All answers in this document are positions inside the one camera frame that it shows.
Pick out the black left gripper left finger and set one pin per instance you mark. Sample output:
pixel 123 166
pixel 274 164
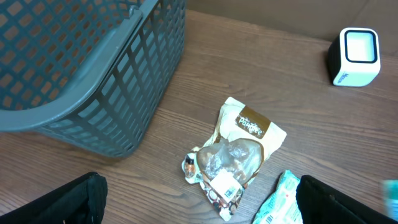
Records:
pixel 82 200

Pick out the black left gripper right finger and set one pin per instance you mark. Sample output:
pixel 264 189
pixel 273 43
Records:
pixel 321 204

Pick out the white green snack package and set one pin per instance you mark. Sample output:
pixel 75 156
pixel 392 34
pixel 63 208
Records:
pixel 281 207

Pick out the teal tissue pack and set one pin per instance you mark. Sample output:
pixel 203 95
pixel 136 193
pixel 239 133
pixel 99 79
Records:
pixel 390 196

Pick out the brown labelled food package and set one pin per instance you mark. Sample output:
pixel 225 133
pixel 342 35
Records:
pixel 231 158

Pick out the white barcode scanner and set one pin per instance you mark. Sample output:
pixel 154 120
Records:
pixel 354 57

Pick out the grey plastic mesh basket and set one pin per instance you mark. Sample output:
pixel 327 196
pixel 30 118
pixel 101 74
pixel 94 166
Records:
pixel 88 72

